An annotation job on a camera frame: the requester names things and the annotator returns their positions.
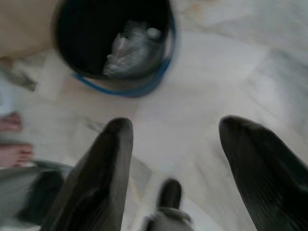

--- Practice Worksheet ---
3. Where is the grey robot leg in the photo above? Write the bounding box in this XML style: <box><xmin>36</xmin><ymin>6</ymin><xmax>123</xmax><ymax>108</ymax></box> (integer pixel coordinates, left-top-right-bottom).
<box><xmin>0</xmin><ymin>160</ymin><xmax>73</xmax><ymax>228</ymax></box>
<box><xmin>143</xmin><ymin>179</ymin><xmax>193</xmax><ymax>231</ymax></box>

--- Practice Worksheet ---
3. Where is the black rubbish bin blue rim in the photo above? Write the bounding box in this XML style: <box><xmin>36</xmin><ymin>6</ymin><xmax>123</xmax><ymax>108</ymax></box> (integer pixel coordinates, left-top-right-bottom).
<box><xmin>52</xmin><ymin>0</ymin><xmax>179</xmax><ymax>98</ymax></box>

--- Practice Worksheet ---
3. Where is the crumpled clear plastic trash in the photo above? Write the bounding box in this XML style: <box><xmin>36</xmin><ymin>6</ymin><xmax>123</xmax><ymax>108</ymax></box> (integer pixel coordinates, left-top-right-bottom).
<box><xmin>103</xmin><ymin>19</ymin><xmax>165</xmax><ymax>78</ymax></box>

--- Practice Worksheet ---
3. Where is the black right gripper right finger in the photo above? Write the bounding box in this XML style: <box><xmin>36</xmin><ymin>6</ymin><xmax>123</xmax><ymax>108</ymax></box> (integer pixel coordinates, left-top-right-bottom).
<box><xmin>219</xmin><ymin>115</ymin><xmax>308</xmax><ymax>231</ymax></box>

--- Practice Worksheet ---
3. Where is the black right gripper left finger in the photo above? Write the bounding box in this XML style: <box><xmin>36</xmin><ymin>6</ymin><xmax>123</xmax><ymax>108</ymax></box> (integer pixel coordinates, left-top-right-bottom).
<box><xmin>40</xmin><ymin>117</ymin><xmax>134</xmax><ymax>231</ymax></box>

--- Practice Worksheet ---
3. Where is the grey right robot leg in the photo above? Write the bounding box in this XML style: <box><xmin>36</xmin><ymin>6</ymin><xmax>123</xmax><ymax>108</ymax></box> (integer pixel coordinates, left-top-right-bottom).
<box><xmin>143</xmin><ymin>179</ymin><xmax>193</xmax><ymax>231</ymax></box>

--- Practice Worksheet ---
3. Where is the grey left robot leg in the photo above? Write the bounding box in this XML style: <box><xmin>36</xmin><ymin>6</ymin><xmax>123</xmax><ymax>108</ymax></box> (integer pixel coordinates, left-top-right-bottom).
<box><xmin>0</xmin><ymin>160</ymin><xmax>73</xmax><ymax>228</ymax></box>

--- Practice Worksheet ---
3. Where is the bare human foot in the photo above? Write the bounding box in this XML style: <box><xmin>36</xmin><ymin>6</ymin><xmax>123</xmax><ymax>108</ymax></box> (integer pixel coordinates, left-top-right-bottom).
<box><xmin>0</xmin><ymin>142</ymin><xmax>34</xmax><ymax>168</ymax></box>

